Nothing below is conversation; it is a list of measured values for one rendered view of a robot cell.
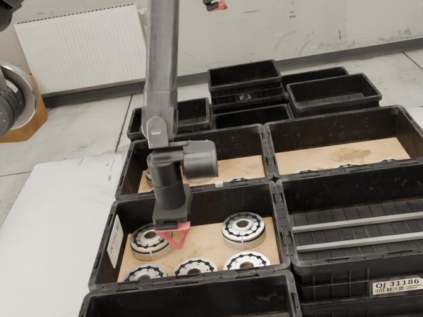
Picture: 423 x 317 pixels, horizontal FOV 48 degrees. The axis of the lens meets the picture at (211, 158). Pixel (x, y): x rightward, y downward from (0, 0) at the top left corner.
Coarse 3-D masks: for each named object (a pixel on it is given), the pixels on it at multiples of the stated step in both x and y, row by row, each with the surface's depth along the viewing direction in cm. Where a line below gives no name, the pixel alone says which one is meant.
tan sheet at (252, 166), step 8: (224, 160) 144; (232, 160) 144; (240, 160) 143; (248, 160) 142; (256, 160) 141; (224, 168) 141; (232, 168) 140; (240, 168) 139; (248, 168) 139; (256, 168) 138; (144, 176) 144; (224, 176) 137; (232, 176) 136; (240, 176) 136; (248, 176) 135; (256, 176) 134; (264, 176) 134; (144, 184) 140; (192, 184) 136; (200, 184) 135
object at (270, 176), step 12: (204, 132) 140; (216, 132) 140; (264, 132) 135; (132, 144) 141; (264, 144) 129; (264, 156) 124; (120, 180) 125; (240, 180) 116; (252, 180) 115; (264, 180) 114; (120, 192) 120; (144, 192) 118
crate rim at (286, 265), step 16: (192, 192) 115; (208, 192) 115; (272, 192) 110; (112, 208) 114; (112, 224) 109; (96, 256) 100; (288, 256) 91; (96, 272) 96; (208, 272) 91; (224, 272) 90; (240, 272) 90; (96, 288) 92; (112, 288) 91
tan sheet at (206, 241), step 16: (272, 224) 116; (128, 240) 119; (176, 240) 116; (192, 240) 115; (208, 240) 114; (272, 240) 111; (128, 256) 114; (176, 256) 111; (192, 256) 110; (208, 256) 109; (224, 256) 109; (272, 256) 106
